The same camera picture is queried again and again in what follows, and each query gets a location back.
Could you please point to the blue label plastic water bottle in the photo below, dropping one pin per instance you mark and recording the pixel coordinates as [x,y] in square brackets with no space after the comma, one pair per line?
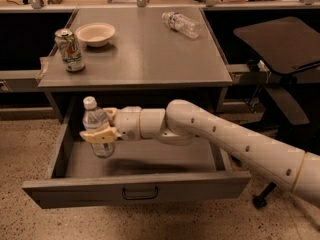
[94,119]

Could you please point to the grey open top drawer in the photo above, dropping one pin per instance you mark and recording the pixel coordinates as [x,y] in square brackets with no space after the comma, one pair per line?
[77,178]

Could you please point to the white paper bowl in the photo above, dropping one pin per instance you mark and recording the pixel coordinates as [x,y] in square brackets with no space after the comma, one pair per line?
[95,34]

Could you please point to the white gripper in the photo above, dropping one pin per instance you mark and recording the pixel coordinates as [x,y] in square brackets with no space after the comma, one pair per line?
[128,123]

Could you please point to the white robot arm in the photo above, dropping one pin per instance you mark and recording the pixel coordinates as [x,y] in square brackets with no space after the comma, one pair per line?
[292,169]

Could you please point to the green white soda can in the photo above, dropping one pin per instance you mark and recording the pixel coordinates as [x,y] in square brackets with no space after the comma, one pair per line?
[69,49]

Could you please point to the black office chair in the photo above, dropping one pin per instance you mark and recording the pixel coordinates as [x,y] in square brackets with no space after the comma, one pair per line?
[285,50]

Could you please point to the black drawer handle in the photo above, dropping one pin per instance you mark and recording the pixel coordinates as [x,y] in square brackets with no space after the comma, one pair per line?
[140,194]

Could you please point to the clear plastic bottle lying down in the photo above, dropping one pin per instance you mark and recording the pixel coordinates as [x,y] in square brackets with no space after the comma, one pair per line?
[182,24]

